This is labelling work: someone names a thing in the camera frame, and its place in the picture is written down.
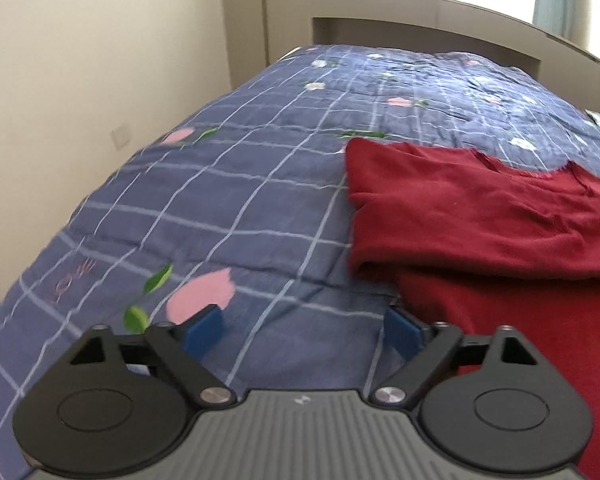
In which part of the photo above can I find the white wall socket plate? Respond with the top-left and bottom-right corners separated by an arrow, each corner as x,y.
110,124 -> 132,151

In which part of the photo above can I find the beige tall cabinet left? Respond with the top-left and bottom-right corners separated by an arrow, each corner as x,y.
223,0 -> 313,87

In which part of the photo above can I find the blue plaid floral quilt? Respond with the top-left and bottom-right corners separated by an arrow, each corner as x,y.
0,46 -> 600,479

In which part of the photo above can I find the beige bed headboard shelf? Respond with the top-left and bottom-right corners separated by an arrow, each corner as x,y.
310,0 -> 600,78

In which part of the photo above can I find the dark red knit sweater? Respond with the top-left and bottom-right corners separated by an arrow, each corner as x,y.
344,138 -> 600,479

